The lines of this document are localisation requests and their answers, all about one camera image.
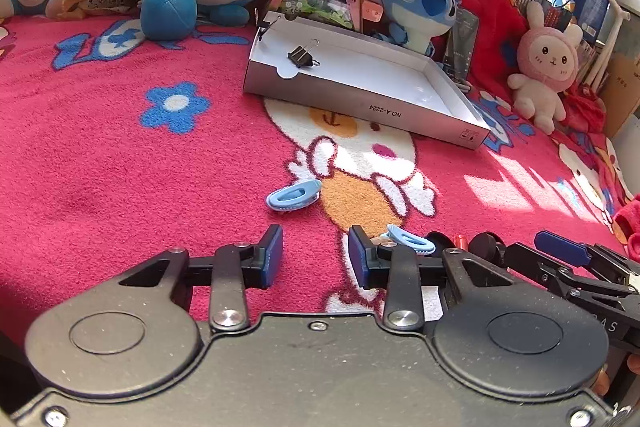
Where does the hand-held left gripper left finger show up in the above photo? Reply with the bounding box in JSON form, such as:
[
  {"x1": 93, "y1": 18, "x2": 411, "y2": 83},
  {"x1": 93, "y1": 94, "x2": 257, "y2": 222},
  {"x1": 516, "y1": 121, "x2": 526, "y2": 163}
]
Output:
[{"x1": 120, "y1": 224, "x2": 284, "y2": 333}]

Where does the black round jar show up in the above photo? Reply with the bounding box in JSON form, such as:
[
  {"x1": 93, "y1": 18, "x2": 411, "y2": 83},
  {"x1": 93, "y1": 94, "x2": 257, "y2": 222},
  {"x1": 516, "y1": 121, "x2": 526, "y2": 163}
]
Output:
[{"x1": 472, "y1": 232, "x2": 507, "y2": 264}]

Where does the person's right hand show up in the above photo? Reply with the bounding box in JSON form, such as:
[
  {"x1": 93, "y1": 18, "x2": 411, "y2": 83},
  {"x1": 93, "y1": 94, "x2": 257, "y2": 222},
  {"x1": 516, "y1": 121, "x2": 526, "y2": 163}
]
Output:
[{"x1": 592, "y1": 352, "x2": 640, "y2": 400}]

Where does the pink rabbit plush toy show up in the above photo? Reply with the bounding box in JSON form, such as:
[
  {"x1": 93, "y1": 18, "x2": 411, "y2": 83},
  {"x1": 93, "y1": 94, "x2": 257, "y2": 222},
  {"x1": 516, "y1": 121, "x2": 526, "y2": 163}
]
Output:
[{"x1": 507, "y1": 1, "x2": 584, "y2": 135}]

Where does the red cloth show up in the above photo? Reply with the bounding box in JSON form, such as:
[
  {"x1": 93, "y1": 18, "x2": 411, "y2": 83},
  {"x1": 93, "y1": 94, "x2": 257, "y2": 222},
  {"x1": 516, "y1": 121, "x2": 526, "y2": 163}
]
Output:
[{"x1": 612, "y1": 194, "x2": 640, "y2": 258}]

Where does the white rack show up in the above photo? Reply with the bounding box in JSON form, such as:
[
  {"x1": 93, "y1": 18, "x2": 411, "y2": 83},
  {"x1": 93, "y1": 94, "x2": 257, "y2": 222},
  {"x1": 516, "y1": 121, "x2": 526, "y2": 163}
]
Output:
[{"x1": 582, "y1": 0, "x2": 628, "y2": 90}]

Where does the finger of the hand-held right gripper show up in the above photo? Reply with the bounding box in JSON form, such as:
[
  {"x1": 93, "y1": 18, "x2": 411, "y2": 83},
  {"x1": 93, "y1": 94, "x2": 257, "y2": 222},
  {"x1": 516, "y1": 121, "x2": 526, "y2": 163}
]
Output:
[
  {"x1": 534, "y1": 230, "x2": 633, "y2": 275},
  {"x1": 502, "y1": 243, "x2": 601, "y2": 303}
]

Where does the white cardboard box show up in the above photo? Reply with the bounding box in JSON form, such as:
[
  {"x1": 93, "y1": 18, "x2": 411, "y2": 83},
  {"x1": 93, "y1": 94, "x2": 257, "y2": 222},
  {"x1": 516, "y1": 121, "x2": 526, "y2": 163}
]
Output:
[{"x1": 243, "y1": 12, "x2": 492, "y2": 150}]

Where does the brown cardboard box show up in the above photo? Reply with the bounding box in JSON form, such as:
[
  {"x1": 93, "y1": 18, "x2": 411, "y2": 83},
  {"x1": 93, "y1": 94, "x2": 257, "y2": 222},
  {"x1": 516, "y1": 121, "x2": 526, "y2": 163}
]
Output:
[{"x1": 600, "y1": 52, "x2": 640, "y2": 138}]

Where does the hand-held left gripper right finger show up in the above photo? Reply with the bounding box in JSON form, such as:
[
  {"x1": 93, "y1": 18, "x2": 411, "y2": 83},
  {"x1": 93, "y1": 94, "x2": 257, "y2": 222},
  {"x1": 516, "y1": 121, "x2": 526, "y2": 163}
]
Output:
[{"x1": 348, "y1": 225, "x2": 511, "y2": 333}]

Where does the blue hair clip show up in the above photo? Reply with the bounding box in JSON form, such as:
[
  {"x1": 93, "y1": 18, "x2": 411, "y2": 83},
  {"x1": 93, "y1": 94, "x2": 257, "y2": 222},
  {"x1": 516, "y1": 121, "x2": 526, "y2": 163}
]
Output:
[
  {"x1": 385, "y1": 224, "x2": 436, "y2": 254},
  {"x1": 265, "y1": 179, "x2": 323, "y2": 211}
]

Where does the black binder clip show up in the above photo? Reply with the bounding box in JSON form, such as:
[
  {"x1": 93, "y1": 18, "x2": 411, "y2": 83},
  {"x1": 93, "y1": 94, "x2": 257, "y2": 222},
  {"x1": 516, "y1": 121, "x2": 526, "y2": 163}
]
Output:
[
  {"x1": 255, "y1": 9, "x2": 281, "y2": 34},
  {"x1": 287, "y1": 38, "x2": 322, "y2": 68}
]

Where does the blue alien plush toy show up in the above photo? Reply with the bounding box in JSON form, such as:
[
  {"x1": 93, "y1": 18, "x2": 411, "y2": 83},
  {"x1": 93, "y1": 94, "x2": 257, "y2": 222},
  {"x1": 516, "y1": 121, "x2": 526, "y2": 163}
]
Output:
[{"x1": 362, "y1": 0, "x2": 458, "y2": 58}]

